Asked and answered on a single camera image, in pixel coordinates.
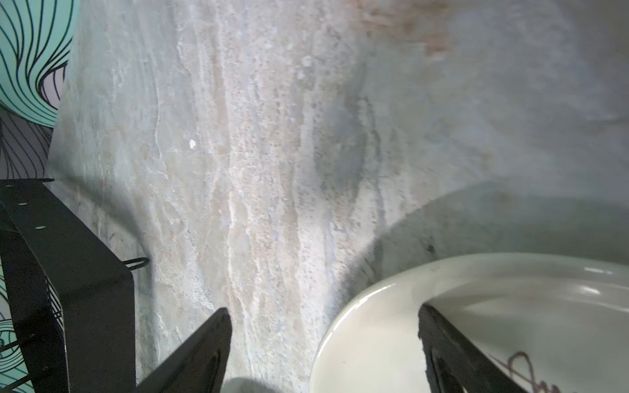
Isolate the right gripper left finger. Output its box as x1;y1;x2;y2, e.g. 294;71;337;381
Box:
135;308;233;392

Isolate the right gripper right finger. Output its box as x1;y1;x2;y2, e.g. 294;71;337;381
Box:
418;303;524;393

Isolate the cream plate with drawing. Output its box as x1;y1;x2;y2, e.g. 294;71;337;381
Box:
310;253;628;392

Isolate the black wire dish rack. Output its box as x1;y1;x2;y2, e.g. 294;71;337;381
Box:
1;179;136;392

